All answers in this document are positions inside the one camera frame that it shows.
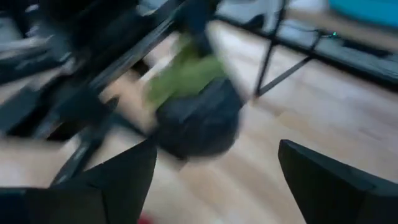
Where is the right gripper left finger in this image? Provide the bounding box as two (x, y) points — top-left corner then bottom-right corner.
(0, 138), (159, 224)

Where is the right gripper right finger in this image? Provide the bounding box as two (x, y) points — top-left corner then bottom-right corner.
(277, 139), (398, 224)

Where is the red toy pomegranate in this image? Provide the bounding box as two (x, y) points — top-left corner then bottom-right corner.
(136, 213), (155, 224)

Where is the dark toy avocado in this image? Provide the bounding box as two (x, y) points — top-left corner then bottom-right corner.
(146, 32), (245, 160)

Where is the wooden shelf with black legs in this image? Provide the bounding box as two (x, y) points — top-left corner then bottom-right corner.
(253, 0), (398, 99)

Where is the blue collapsible bowl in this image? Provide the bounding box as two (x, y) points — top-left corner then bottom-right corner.
(328, 0), (398, 29)

